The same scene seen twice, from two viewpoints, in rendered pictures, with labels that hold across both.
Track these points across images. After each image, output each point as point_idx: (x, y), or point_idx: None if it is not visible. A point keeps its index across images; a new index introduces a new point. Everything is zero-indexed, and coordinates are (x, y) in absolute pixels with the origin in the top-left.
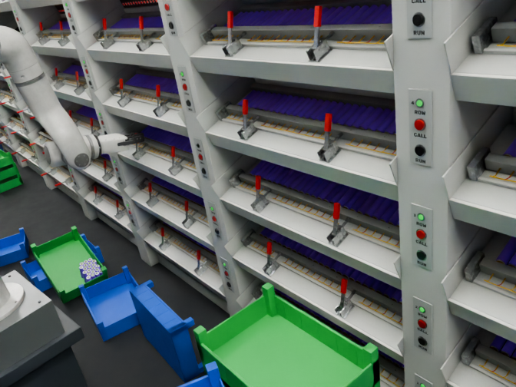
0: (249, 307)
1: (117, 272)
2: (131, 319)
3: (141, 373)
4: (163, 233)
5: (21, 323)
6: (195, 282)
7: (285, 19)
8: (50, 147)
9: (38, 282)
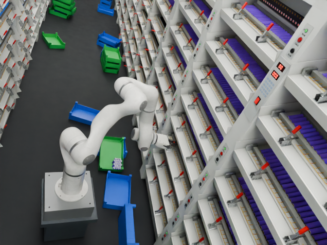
0: None
1: (126, 169)
2: (118, 207)
3: (106, 239)
4: (154, 179)
5: (78, 209)
6: (152, 208)
7: (261, 217)
8: (136, 133)
9: None
